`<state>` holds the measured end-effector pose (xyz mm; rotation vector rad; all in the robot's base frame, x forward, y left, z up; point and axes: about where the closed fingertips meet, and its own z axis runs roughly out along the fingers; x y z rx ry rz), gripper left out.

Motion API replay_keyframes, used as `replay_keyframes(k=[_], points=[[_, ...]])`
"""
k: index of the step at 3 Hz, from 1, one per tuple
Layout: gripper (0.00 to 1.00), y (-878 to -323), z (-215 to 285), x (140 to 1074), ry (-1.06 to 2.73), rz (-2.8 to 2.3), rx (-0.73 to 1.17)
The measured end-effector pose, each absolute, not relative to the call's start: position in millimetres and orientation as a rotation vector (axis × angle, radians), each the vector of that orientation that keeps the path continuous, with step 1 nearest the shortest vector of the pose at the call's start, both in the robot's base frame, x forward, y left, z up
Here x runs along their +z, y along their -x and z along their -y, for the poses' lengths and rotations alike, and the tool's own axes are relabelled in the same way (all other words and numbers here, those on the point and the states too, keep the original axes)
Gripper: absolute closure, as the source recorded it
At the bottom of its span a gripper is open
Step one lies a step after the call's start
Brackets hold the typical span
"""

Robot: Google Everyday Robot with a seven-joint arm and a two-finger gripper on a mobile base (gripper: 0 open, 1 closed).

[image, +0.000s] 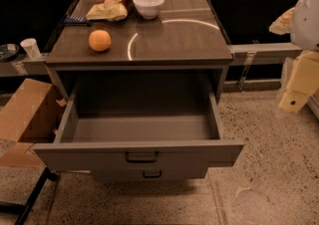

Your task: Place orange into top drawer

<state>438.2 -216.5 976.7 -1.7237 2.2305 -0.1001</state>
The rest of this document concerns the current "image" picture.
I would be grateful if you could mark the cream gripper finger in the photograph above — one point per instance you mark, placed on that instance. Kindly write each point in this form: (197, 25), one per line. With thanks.
(303, 82)

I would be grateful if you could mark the orange fruit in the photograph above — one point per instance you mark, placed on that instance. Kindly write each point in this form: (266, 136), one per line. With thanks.
(100, 40)

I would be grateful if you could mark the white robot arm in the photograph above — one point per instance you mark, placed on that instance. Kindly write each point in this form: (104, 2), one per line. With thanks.
(305, 25)

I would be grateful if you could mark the open grey top drawer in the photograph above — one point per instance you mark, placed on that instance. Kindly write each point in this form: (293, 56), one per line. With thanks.
(111, 113)

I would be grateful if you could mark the grey drawer cabinet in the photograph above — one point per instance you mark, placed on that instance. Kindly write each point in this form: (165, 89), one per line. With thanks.
(184, 37)

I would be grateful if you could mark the white ceramic bowl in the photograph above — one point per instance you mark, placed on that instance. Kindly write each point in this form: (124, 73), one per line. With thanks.
(148, 9)

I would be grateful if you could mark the yellow chip bag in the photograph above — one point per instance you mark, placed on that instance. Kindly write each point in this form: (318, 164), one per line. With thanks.
(111, 10)

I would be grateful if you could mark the dark blue ridged object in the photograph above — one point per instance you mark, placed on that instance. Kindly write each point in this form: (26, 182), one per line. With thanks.
(76, 21)

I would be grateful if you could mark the brown cardboard box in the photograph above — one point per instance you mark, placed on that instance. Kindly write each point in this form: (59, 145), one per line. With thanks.
(31, 116)

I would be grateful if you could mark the white paper cup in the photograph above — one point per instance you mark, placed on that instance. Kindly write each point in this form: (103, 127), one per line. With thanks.
(31, 48)

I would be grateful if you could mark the black round dish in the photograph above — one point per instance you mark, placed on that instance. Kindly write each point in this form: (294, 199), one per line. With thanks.
(8, 52)

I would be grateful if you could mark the black top drawer handle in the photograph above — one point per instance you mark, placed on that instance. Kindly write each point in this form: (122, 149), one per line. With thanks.
(132, 157)

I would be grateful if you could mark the black drawer handle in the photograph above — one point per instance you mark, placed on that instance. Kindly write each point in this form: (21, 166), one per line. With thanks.
(132, 157)
(152, 174)

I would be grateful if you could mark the black lower drawer handle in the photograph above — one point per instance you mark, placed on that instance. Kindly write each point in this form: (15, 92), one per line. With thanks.
(152, 174)

